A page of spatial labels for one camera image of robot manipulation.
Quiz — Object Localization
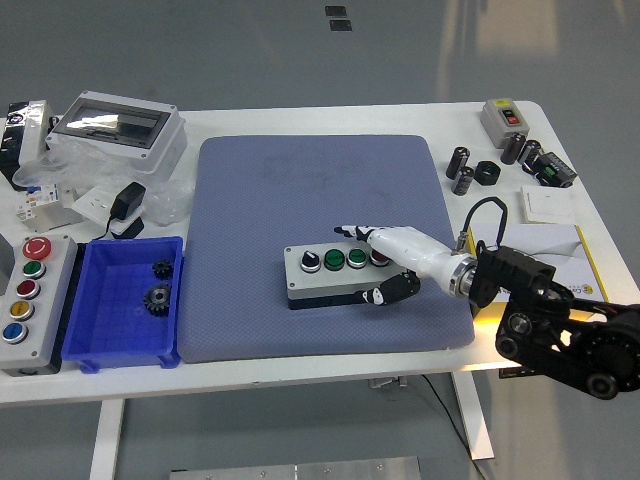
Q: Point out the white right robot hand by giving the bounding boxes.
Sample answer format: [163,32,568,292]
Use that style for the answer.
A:
[333,224,459,307]

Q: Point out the grey four-button control box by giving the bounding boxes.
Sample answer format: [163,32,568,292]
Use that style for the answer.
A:
[283,241,407,312]

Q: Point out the grey five-button control box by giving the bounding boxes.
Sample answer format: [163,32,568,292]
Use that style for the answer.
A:
[0,234,79,377]

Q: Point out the black cylindrical capacitor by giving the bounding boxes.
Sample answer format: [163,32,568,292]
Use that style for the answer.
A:
[446,146,472,180]
[517,139,543,169]
[500,130,527,166]
[451,166,476,197]

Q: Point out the black hex nut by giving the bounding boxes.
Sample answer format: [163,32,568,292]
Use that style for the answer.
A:
[474,160,502,187]

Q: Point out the white and yellow cardboard box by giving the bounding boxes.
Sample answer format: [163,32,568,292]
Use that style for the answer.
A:
[466,223,611,346]

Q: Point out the black module with green terminal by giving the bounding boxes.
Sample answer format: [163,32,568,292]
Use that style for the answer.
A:
[522,151,578,189]

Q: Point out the blue-grey table mat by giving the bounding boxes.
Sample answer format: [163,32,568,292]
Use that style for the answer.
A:
[178,134,477,364]

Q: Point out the white table leg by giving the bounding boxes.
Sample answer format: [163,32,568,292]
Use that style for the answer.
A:
[451,368,496,461]
[88,398,126,480]

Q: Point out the large black gear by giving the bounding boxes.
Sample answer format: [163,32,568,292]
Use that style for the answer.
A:
[143,282,175,317]

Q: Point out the black power adapter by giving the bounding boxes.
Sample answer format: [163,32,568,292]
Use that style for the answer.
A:
[92,181,147,241]

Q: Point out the blue plastic bin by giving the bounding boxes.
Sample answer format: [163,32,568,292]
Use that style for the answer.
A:
[60,235,185,374]

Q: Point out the clear plastic bag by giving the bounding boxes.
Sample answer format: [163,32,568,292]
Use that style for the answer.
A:
[12,142,194,227]

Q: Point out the white circuit breaker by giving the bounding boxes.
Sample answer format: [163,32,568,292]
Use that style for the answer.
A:
[14,182,84,234]

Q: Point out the wrapped white and black device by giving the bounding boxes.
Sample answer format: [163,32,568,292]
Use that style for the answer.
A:
[0,99,59,192]

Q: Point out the white wall switch panel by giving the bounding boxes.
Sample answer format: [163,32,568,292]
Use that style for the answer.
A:
[519,184,577,224]

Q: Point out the grey two-button switch box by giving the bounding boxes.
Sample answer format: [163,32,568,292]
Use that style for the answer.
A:
[480,98,531,150]

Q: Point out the black cable under table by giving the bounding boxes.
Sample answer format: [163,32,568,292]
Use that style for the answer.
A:
[419,373,484,480]

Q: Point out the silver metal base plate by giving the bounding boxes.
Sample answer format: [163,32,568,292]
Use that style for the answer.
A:
[168,456,423,480]

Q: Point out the grey enclosure with clear lid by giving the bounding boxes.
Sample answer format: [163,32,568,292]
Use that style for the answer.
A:
[45,90,189,176]

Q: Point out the white wall socket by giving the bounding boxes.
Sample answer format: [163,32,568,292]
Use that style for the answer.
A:
[71,184,145,237]

